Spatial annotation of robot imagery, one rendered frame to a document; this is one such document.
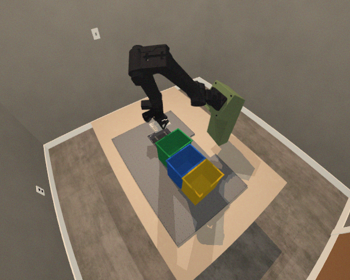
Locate blue open-top bin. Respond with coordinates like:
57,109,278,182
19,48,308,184
166,143,206,188

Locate yellow open-top bin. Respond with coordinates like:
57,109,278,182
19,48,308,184
181,159,224,205

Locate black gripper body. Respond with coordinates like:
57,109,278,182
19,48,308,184
155,109,167,125

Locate white well plate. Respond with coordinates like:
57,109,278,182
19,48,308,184
149,121,171,133

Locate green bin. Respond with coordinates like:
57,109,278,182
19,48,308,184
155,128,193,167

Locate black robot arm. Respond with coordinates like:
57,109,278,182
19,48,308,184
128,44,227,123

